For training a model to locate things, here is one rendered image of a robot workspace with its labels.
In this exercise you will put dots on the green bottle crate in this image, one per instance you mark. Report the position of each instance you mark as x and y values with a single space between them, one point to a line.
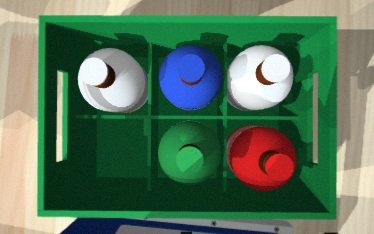
104 171

